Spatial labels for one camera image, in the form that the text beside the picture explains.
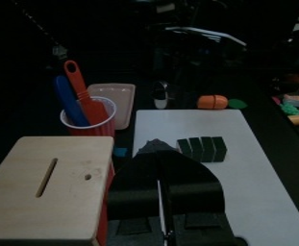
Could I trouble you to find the green toy leaf piece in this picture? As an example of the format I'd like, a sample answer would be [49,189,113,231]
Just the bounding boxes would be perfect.
[226,98,250,111]

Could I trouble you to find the thin hanging chain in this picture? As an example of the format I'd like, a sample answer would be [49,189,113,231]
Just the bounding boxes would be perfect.
[13,0,70,61]

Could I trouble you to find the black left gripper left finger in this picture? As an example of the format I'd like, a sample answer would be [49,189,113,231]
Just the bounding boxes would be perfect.
[106,137,165,246]

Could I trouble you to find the pink translucent rectangular plate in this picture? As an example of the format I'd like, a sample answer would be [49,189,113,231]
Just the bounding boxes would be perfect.
[86,83,138,131]

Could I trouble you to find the white cutting board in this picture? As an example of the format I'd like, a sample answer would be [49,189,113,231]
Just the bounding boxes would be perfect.
[131,109,299,246]

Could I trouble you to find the red plastic cup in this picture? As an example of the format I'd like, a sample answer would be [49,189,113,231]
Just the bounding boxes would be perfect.
[59,95,118,138]

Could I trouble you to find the orange toy vegetable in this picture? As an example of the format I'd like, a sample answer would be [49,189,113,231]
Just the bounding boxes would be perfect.
[197,94,230,111]

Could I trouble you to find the pink and teal toy block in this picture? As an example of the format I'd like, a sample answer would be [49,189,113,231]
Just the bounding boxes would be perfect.
[282,93,299,109]

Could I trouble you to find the small blue toy piece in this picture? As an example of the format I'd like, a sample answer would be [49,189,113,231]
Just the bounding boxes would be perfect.
[114,147,129,159]

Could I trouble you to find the white slatted frame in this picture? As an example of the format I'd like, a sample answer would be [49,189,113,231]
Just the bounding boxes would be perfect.
[164,26,249,48]

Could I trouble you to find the wooden box with slot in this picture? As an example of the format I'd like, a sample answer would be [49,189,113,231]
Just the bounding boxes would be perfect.
[0,135,117,246]

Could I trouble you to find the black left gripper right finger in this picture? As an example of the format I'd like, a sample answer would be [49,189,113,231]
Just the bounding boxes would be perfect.
[156,138,240,246]

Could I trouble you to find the blue plastic utensil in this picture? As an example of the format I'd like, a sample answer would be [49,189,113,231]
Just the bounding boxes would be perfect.
[54,74,91,128]

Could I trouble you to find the green bumpy toy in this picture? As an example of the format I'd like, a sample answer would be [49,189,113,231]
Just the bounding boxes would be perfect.
[280,102,299,116]

